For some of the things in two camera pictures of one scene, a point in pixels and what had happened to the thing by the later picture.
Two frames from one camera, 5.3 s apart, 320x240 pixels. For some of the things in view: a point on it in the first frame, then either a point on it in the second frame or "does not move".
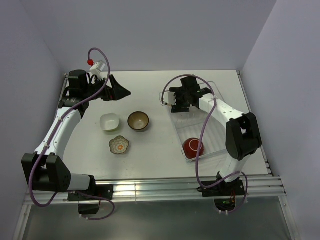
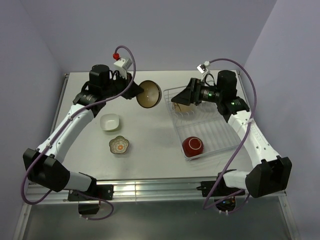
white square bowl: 109,121 does not move
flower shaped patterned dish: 119,145 does not move
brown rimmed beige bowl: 138,120 → 151,95
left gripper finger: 119,91 → 136,89
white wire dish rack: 199,124 does not move
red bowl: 190,148 does not move
